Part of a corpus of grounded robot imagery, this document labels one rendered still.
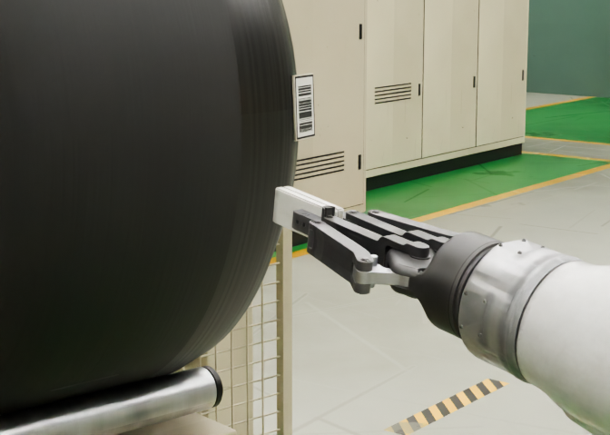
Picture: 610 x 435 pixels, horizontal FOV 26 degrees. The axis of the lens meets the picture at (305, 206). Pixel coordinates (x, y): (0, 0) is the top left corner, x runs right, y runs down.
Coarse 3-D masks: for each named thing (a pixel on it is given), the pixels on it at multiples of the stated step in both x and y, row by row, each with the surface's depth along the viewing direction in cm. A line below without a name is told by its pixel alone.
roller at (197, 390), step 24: (144, 384) 132; (168, 384) 133; (192, 384) 134; (216, 384) 136; (48, 408) 125; (72, 408) 126; (96, 408) 127; (120, 408) 128; (144, 408) 130; (168, 408) 132; (192, 408) 134; (0, 432) 120; (24, 432) 122; (48, 432) 123; (72, 432) 125; (96, 432) 127; (120, 432) 129
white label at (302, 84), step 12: (300, 84) 121; (312, 84) 123; (300, 96) 121; (312, 96) 123; (300, 108) 121; (312, 108) 123; (300, 120) 121; (312, 120) 124; (300, 132) 121; (312, 132) 124
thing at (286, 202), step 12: (276, 192) 109; (288, 192) 108; (276, 204) 109; (288, 204) 108; (300, 204) 106; (312, 204) 105; (324, 204) 105; (276, 216) 109; (288, 216) 108; (336, 216) 104; (288, 228) 108
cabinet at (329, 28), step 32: (288, 0) 596; (320, 0) 615; (352, 0) 635; (320, 32) 618; (352, 32) 638; (320, 64) 621; (352, 64) 641; (320, 96) 624; (352, 96) 644; (320, 128) 627; (352, 128) 647; (320, 160) 629; (352, 160) 650; (320, 192) 632; (352, 192) 653
